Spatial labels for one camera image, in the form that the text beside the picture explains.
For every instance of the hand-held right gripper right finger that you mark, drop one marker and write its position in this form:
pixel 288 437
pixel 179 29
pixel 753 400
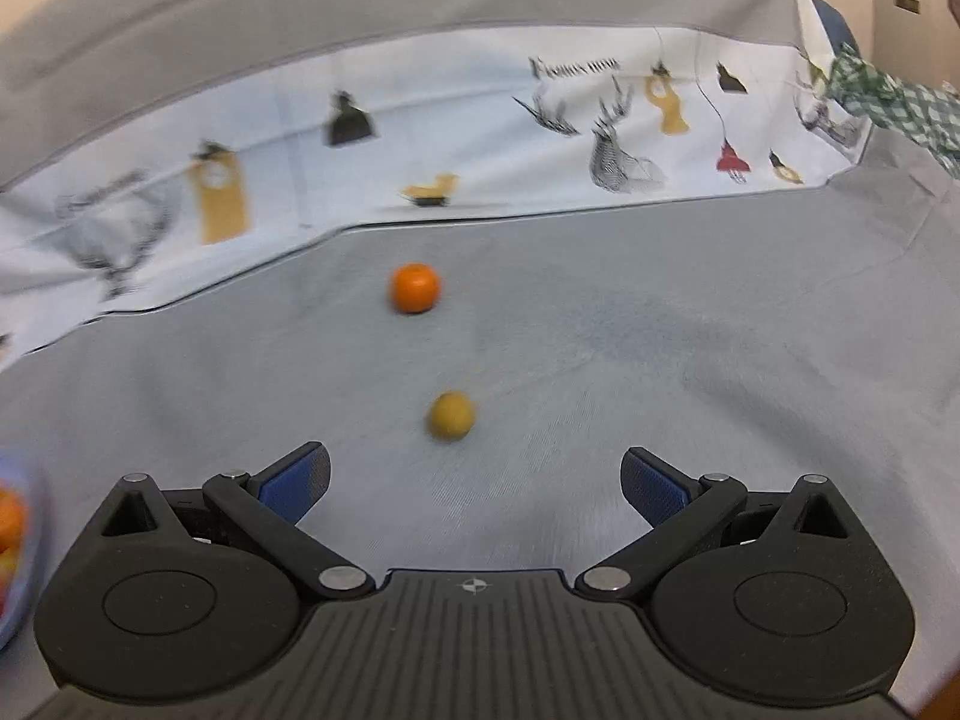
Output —
pixel 652 487

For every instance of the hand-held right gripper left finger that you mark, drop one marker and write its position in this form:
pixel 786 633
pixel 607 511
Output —
pixel 296 484

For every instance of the small yellow-green plum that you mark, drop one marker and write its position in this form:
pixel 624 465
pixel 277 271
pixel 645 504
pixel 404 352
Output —
pixel 451 415

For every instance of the small orange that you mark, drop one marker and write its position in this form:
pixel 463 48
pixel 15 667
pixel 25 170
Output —
pixel 415 288
pixel 9 517

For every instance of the light blue plate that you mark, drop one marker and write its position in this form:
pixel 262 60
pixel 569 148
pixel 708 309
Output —
pixel 34 510

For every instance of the grey cloth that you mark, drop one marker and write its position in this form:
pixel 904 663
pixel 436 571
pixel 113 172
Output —
pixel 675 352

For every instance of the white printed cloth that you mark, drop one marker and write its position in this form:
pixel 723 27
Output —
pixel 465 120

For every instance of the green checkered cloth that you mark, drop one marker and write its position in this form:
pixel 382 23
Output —
pixel 900 101

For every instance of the grey quilt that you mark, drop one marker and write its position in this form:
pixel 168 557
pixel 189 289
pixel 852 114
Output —
pixel 300 0

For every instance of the blue bed sheet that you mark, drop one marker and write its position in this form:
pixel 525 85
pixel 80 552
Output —
pixel 829 22

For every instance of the small wall plate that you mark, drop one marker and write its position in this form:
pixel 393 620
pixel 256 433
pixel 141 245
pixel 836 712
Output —
pixel 907 2

